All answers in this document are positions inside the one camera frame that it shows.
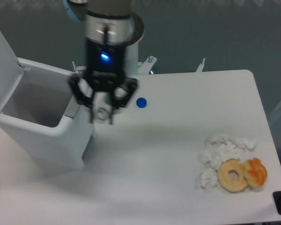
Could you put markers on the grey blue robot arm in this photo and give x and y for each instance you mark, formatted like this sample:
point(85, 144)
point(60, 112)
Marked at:
point(107, 35)

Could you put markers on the plain ring donut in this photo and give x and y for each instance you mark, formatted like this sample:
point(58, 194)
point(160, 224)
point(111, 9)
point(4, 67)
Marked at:
point(231, 176)

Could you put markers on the blue bottle cap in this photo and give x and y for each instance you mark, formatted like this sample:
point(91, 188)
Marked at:
point(141, 102)

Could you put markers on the clear green-label plastic bottle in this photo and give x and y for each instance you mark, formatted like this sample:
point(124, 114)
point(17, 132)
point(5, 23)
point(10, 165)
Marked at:
point(102, 108)

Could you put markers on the orange glazed twisted pastry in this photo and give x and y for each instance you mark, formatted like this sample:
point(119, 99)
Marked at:
point(255, 172)

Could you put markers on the large crumpled white tissue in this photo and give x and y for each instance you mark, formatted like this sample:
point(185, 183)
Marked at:
point(221, 147)

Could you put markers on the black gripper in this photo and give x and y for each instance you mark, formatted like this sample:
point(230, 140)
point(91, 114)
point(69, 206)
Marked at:
point(104, 73)

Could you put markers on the small crumpled white tissue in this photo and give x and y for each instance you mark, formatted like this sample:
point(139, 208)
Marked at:
point(208, 180)

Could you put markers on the white trash can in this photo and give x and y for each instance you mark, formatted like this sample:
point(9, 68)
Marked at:
point(42, 116)

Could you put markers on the white metal frame bracket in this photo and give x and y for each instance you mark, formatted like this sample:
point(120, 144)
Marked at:
point(144, 68)

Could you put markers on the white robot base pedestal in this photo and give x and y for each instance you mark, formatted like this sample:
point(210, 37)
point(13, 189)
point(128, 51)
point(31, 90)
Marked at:
point(136, 28)

